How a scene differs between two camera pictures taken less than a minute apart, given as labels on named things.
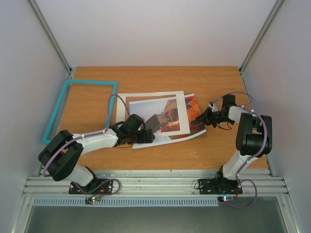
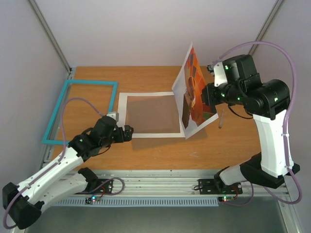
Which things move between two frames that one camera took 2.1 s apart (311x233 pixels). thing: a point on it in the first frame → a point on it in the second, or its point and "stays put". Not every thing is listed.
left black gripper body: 143,139 → 119,138
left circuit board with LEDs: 89,200 stays put
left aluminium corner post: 51,35 stays put
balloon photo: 161,115 → 189,82
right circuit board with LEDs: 225,198 stays put
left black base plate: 95,186 stays put
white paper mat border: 183,126 stays put
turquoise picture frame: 46,140 stays put
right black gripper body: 209,117 → 207,94
